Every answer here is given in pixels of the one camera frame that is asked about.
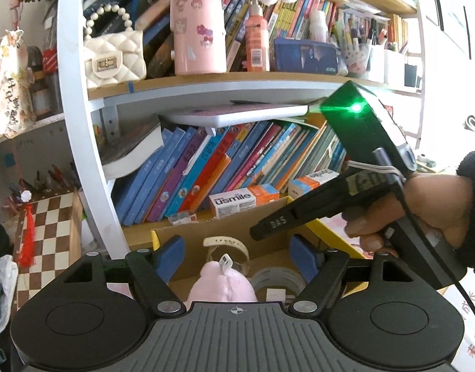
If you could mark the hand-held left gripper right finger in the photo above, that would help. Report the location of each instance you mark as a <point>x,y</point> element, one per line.
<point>303,257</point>

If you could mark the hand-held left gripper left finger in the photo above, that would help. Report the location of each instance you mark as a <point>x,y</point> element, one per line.
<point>169,257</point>

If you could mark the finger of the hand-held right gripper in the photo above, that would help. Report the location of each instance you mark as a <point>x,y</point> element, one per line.
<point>276,224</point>

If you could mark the brown yellow cardboard box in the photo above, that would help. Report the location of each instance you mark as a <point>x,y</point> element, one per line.
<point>194,240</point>

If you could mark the clear tape roll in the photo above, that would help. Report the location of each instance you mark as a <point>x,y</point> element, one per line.
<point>260,279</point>

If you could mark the pink plush toy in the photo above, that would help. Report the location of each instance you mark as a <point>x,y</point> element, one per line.
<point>222,286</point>

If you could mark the person's right hand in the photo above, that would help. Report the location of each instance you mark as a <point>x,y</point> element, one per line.
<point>439,205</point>

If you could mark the small red white box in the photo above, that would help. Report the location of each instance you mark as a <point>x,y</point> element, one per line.
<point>182,217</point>

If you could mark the small white blue orange carton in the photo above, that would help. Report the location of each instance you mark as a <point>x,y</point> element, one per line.
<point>303,186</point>

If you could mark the long white orange carton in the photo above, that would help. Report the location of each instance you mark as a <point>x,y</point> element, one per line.
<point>233,203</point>

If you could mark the clear pen cup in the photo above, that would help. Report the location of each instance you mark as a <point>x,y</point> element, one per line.
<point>355,60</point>

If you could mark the white pen holder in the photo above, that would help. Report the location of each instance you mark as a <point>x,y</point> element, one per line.
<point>388,66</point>

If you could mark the row of blue purple books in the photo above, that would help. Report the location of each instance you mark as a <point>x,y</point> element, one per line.
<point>206,162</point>

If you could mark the blue pencil case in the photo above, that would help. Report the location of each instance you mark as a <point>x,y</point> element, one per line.
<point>303,56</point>

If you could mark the bunch of colourful pens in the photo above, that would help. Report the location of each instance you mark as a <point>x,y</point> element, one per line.
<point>357,31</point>

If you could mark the white bottle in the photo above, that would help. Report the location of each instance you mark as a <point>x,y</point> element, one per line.
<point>319,27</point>

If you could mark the thick grey book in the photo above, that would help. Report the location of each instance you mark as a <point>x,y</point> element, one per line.
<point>132,151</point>

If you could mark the white flat notebook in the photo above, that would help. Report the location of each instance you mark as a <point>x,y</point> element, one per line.
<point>229,115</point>

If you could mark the wooden chessboard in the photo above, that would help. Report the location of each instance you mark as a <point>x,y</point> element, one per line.
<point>51,232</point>

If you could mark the row of slim colourful books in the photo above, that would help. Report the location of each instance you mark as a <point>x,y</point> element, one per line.
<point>287,15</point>

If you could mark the orange bottle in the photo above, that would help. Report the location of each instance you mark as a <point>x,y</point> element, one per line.
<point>256,38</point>

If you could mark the row of dark red pens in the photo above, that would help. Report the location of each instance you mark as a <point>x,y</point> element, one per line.
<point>47,182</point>

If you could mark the red tassel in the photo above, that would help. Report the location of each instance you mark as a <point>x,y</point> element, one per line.
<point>26,240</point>

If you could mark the white cloth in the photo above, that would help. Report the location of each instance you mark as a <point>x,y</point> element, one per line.
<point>4,279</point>

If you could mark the pink printed sheet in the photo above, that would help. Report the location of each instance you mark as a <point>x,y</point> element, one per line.
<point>474,337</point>

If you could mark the pink sticker tumbler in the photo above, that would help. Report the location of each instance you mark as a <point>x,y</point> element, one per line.
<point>198,27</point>

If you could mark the white wooden bookshelf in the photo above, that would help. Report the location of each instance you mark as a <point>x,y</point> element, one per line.
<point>72,85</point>

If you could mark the white quilted pearl purse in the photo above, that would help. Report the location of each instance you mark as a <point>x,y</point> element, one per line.
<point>113,58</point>

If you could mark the white lucky cat figurine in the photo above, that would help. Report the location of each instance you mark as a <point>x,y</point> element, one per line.
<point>12,97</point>

